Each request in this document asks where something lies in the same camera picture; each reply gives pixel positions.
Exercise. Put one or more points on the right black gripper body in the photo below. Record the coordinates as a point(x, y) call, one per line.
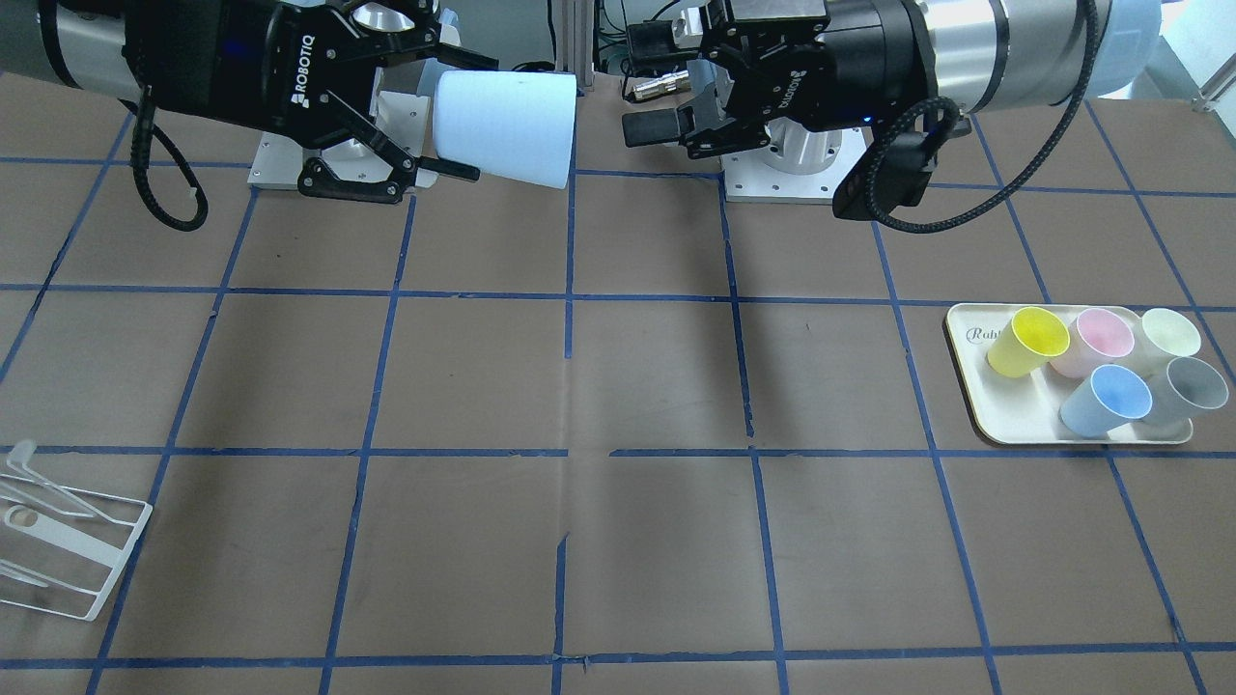
point(224, 68)

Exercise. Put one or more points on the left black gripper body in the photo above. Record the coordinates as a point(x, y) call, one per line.
point(857, 60)

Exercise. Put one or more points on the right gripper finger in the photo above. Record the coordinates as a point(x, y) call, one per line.
point(393, 33)
point(318, 181)

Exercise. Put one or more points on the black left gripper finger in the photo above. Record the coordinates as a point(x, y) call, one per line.
point(698, 32)
point(690, 125)

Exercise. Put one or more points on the light blue plastic cup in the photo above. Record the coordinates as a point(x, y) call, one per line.
point(510, 124)

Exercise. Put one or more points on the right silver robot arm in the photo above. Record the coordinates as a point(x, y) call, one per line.
point(80, 44)

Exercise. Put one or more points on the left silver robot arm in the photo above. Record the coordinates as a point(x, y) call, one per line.
point(1001, 54)

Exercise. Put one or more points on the yellow plastic cup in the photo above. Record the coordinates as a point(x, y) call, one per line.
point(1032, 338)

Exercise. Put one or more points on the pink plastic cup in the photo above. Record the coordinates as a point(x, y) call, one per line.
point(1097, 337)

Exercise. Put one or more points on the cream plastic cup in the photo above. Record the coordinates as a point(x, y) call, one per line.
point(1163, 334)

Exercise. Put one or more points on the grey plastic cup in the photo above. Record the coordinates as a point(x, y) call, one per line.
point(1182, 388)

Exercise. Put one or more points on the silver metal connector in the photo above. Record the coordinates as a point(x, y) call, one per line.
point(676, 82)

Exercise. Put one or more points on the cream rectangular tray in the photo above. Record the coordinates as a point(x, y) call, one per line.
point(1025, 411)

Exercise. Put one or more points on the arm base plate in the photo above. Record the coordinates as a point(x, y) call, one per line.
point(797, 167)
point(404, 118)

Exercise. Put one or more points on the aluminium frame post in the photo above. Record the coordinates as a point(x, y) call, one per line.
point(574, 38)

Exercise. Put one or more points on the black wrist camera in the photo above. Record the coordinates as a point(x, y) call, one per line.
point(898, 179)

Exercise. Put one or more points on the white wire rack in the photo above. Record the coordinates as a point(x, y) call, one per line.
point(64, 547)

